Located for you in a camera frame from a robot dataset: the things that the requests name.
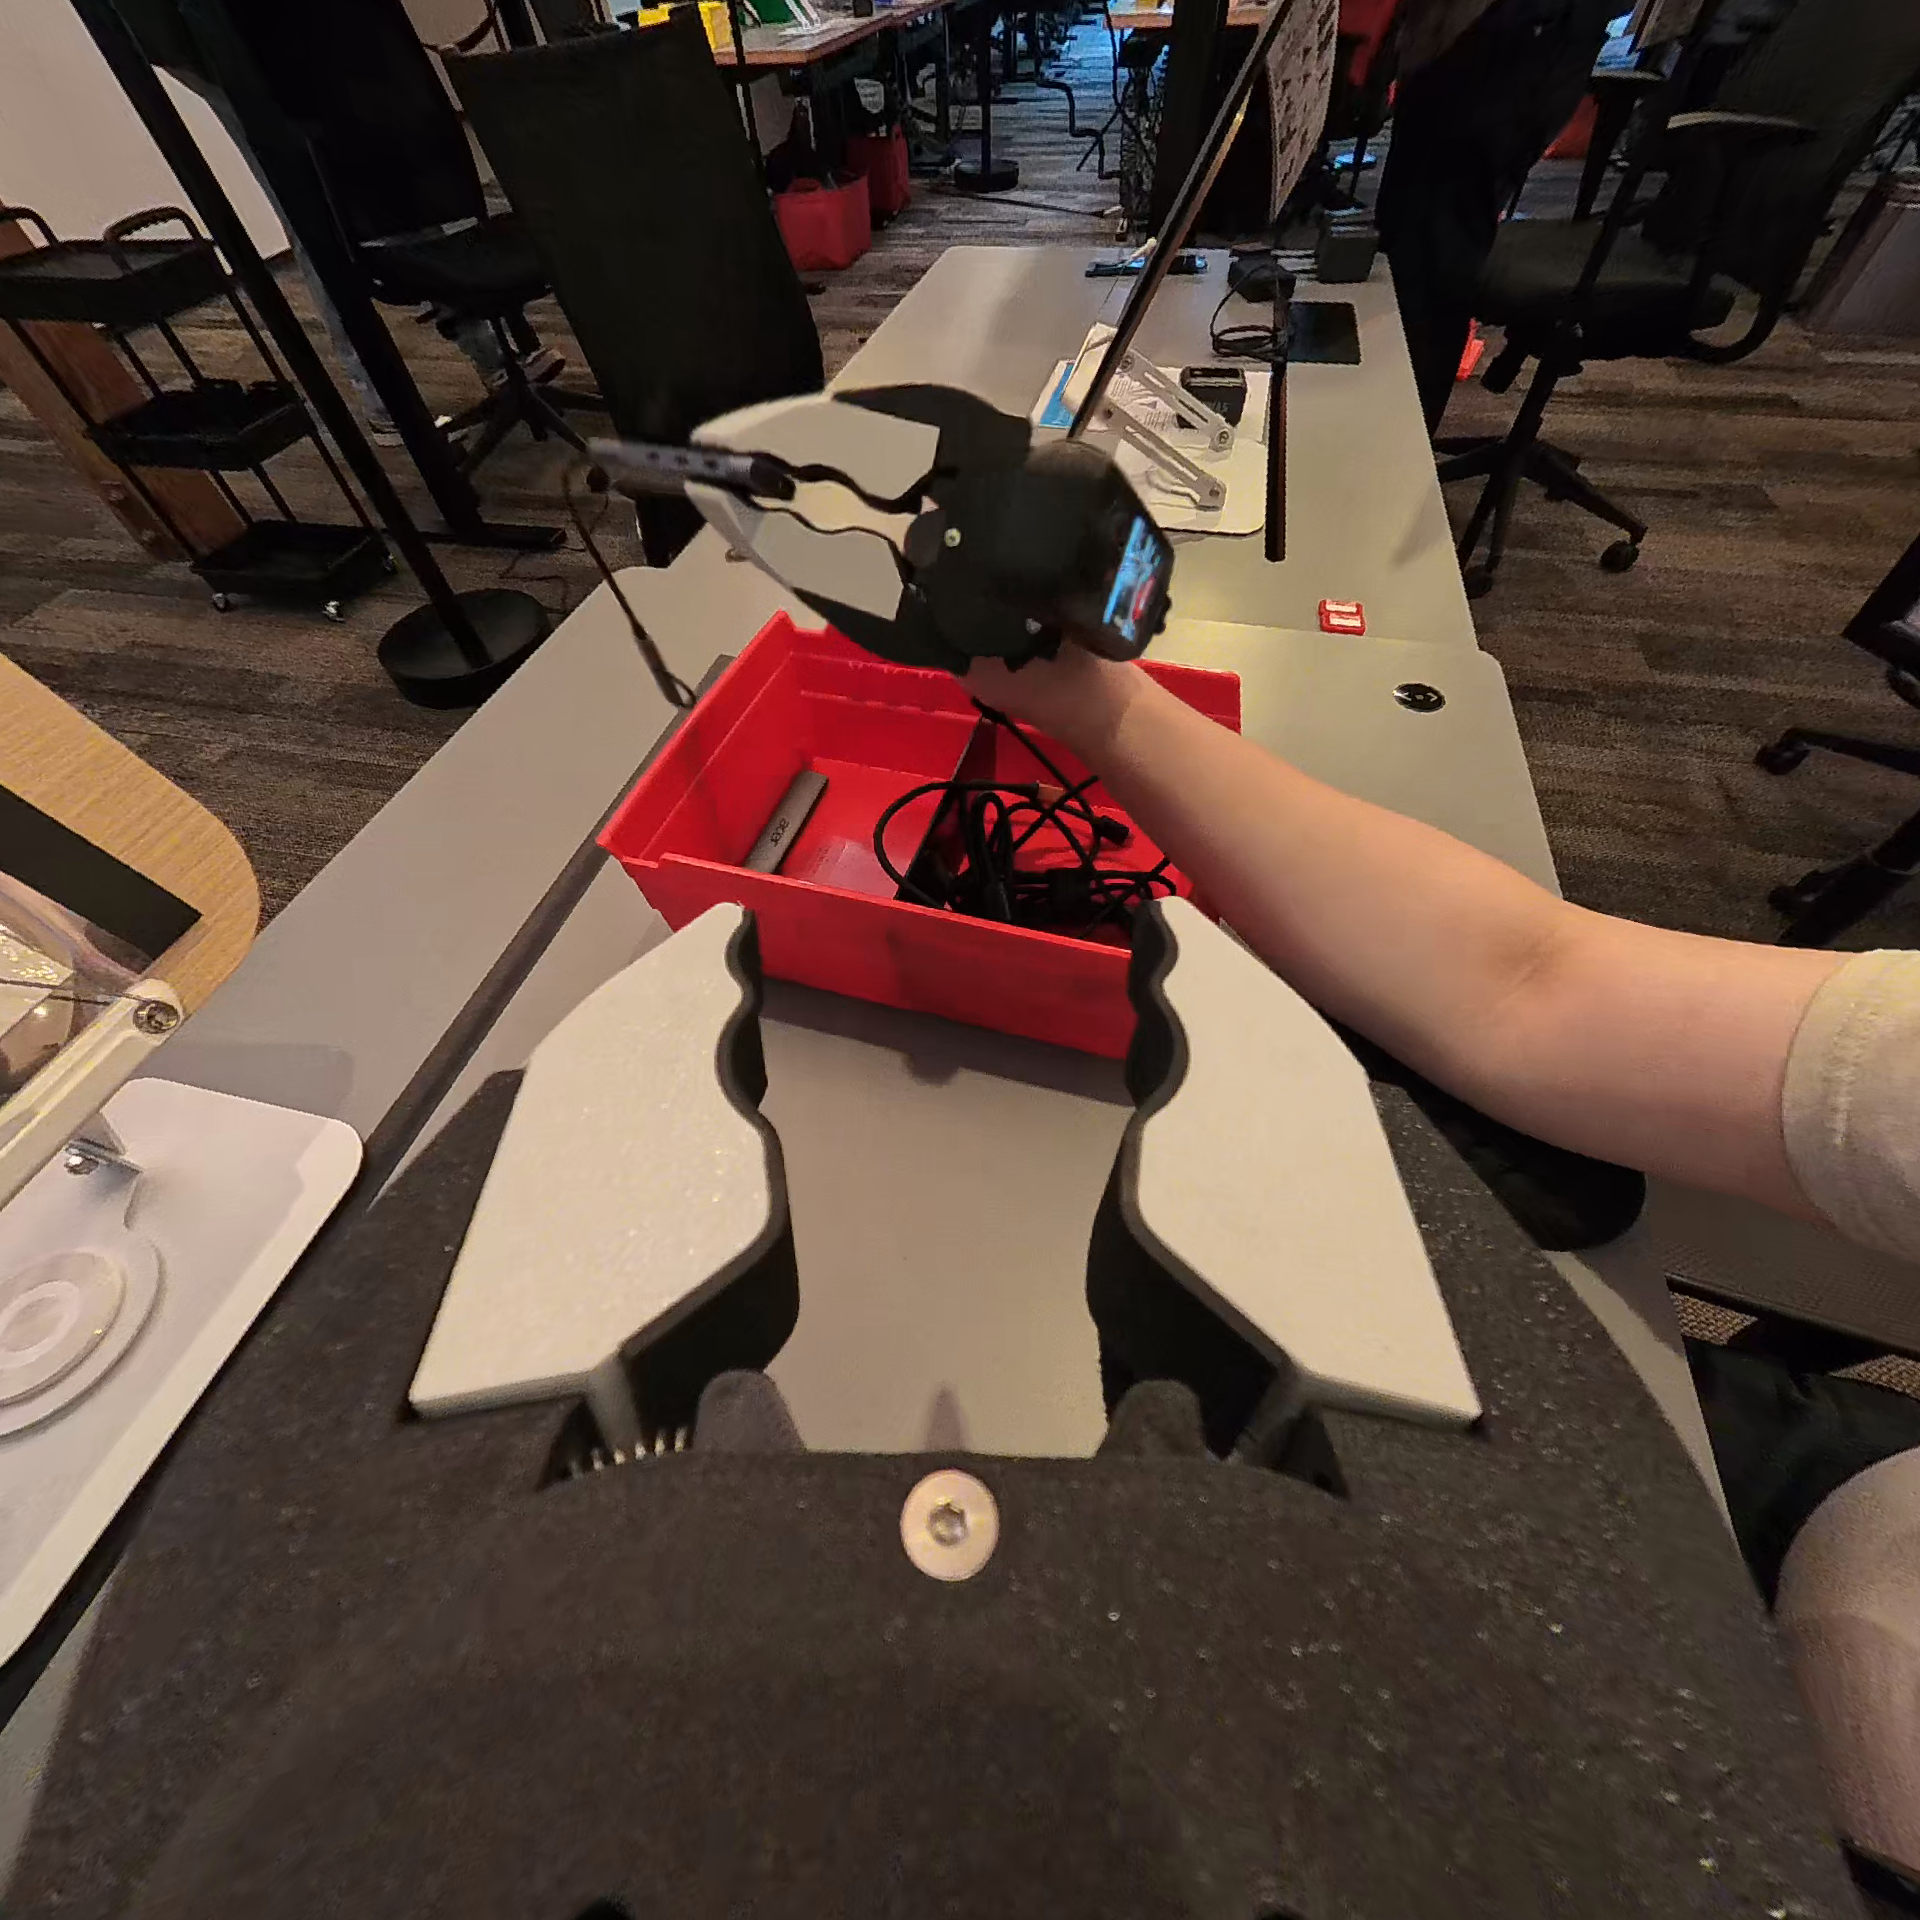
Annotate clear acrylic stand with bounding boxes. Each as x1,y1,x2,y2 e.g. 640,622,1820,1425
0,863,191,1202

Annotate thin black screen panel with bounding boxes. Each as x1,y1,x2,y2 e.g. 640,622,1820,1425
1067,0,1298,448

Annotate wooden table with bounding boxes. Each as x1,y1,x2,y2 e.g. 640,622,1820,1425
0,653,266,1051

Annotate red plastic bin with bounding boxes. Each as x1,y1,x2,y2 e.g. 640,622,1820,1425
597,609,1244,1063

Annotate black mesh office chair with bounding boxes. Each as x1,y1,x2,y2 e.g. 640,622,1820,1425
442,7,827,565

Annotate thin black hub cable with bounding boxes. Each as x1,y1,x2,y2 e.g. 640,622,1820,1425
562,469,698,712

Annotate red storage bin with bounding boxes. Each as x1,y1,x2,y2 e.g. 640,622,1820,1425
772,173,876,273

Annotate black bin divider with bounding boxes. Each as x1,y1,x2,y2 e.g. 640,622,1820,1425
897,712,995,906

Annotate white screen stand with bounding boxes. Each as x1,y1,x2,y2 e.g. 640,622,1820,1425
1035,323,1277,537

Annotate person's right forearm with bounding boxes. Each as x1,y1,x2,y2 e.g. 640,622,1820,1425
961,653,1825,1217

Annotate bundled black cable coil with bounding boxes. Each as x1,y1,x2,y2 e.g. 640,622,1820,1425
931,719,1175,952

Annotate grey usb hub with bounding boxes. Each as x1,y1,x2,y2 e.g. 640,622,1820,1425
746,769,833,877
586,434,799,501

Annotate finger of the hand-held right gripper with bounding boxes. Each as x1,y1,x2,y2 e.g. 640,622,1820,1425
703,485,922,619
690,397,957,514

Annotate black stanchion pole with base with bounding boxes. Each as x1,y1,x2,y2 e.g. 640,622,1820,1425
75,0,559,712

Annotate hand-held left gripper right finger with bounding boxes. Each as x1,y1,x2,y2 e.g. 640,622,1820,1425
1089,897,1489,1457

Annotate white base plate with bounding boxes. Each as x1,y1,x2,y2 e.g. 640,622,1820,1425
0,1077,365,1666

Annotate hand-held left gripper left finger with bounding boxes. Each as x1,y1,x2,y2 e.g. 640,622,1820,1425
405,902,801,1473

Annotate black rolling cart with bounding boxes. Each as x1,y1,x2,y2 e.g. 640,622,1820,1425
0,208,395,619

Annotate white printed sign board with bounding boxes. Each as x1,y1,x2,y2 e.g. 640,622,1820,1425
1266,0,1343,227

